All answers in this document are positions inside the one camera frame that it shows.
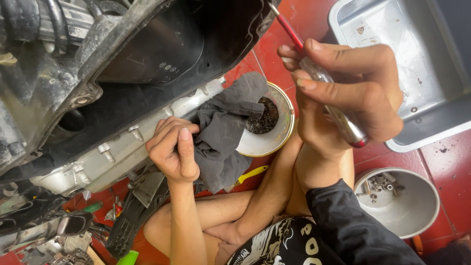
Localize person's left hand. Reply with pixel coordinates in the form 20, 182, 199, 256
145, 116, 201, 185

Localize person's right hand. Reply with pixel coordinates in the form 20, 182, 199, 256
277, 38, 405, 154

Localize dark grey rag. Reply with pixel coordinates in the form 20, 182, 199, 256
191, 72, 270, 194

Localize red and clear screwdriver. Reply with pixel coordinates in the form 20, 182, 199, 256
268, 2, 369, 149

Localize silver engine crankcase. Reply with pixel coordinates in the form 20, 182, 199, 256
29, 75, 227, 196

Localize grey plastic tray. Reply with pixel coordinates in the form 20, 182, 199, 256
327, 0, 471, 153

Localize heap of metal sockets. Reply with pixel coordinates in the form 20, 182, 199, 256
359, 171, 405, 203

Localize black ribbed footrest pedal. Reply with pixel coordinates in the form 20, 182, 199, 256
105, 180, 170, 259

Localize heap of dark bolts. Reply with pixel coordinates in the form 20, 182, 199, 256
246, 96, 279, 134

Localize white bowl with gold rim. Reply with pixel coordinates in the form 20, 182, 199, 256
235, 82, 296, 158

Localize person's bare legs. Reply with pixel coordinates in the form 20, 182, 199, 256
143, 125, 313, 265

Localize white round metal bowl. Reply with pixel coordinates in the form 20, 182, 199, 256
354, 167, 441, 240

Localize black engine case cover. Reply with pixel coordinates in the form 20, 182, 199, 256
0, 0, 282, 185

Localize green plastic piece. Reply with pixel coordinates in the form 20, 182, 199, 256
116, 250, 140, 265

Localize grey metal tube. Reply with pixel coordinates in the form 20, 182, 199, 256
0, 210, 94, 254

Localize heap of grimy tools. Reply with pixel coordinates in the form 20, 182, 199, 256
16, 232, 106, 265

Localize black printed shirt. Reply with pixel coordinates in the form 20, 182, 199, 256
225, 216, 348, 265

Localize yellow handled tool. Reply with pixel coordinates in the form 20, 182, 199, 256
224, 165, 270, 193

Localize green tool handle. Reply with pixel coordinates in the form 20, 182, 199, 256
83, 200, 104, 214

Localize orange tool handle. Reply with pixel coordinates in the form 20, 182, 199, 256
411, 235, 424, 257

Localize black rubber hose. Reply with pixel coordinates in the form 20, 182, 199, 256
40, 0, 71, 56

